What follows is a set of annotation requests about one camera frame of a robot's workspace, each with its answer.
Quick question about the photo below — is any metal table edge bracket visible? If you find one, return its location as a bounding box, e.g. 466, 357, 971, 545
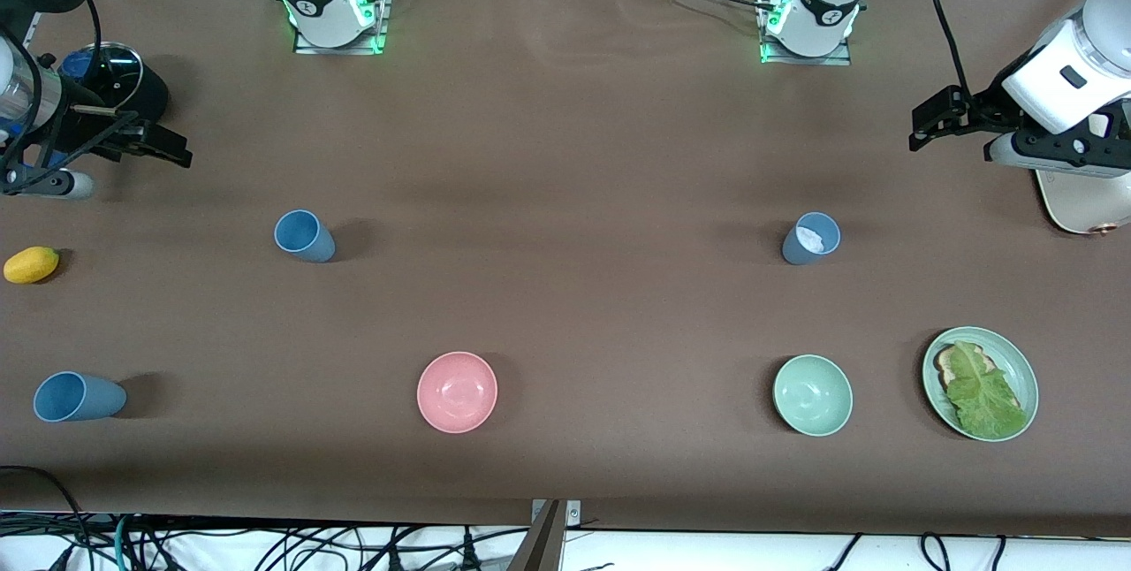
530, 500, 582, 526

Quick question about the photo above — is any blue pot with lid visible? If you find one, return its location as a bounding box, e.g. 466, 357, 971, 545
58, 42, 144, 117

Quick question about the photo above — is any toast slice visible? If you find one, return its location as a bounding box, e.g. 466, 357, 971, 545
935, 341, 1024, 413

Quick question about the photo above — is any green lettuce leaf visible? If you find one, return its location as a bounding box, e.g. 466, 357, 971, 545
945, 341, 1030, 441

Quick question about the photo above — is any black looped floor cable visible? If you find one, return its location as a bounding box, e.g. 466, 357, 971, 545
0, 465, 94, 571

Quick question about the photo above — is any yellow lemon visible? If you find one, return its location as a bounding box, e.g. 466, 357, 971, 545
3, 246, 61, 286

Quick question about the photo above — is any dark slanted bar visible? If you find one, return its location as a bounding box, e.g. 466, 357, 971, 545
505, 500, 566, 571

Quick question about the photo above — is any mint green bowl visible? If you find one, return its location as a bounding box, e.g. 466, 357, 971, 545
772, 354, 854, 438

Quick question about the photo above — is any mint green plate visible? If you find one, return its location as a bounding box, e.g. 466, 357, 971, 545
922, 326, 1040, 443

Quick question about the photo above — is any cream toaster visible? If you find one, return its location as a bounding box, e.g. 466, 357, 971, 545
1034, 107, 1131, 236

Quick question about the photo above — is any pink bowl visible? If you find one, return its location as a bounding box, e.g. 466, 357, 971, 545
416, 351, 498, 435

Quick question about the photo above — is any blue plastic cup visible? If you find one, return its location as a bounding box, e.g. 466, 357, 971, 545
274, 209, 337, 264
34, 371, 127, 423
782, 211, 841, 266

